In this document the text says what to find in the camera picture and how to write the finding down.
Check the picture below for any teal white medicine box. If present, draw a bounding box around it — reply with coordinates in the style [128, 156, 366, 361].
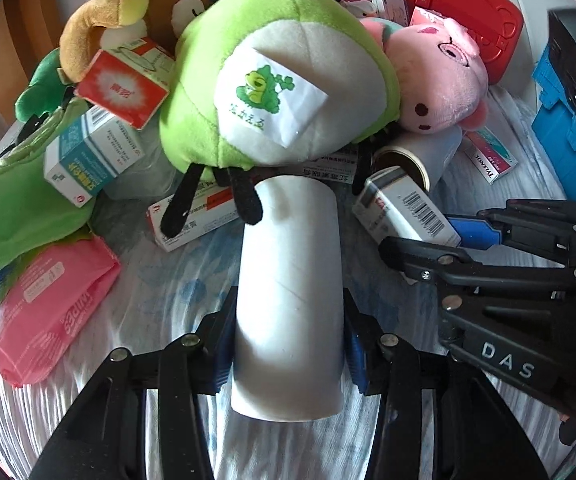
[44, 105, 145, 208]

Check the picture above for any green dinosaur plush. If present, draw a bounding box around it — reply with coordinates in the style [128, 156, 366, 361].
[14, 48, 75, 122]

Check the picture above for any brown bear plush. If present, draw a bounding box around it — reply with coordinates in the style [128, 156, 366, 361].
[143, 0, 211, 54]

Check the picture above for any pink wipes pack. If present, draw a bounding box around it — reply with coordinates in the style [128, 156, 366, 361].
[0, 234, 120, 387]

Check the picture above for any pink pig plush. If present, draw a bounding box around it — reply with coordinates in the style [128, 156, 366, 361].
[361, 18, 489, 134]

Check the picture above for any blue plastic crate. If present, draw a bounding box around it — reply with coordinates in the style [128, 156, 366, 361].
[532, 47, 576, 201]

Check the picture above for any toothpaste box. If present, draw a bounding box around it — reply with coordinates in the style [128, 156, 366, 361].
[462, 127, 518, 184]

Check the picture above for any small red white box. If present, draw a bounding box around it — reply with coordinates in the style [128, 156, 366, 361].
[75, 37, 175, 130]

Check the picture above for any green round plush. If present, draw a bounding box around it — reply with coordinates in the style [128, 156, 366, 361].
[160, 0, 401, 237]

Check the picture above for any white paper roll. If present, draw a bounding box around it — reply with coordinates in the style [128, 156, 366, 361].
[371, 126, 463, 192]

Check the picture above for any pink white carton box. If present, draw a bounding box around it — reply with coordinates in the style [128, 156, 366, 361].
[370, 0, 409, 26]

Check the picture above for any white cardboard tube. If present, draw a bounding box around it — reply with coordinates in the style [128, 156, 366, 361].
[231, 176, 343, 422]

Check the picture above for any white barcode box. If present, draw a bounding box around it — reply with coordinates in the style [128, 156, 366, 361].
[352, 166, 462, 247]

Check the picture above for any white red medicine box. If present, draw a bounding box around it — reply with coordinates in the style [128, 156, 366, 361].
[147, 182, 238, 252]

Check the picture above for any tan curled plush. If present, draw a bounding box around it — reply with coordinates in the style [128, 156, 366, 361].
[59, 0, 149, 84]

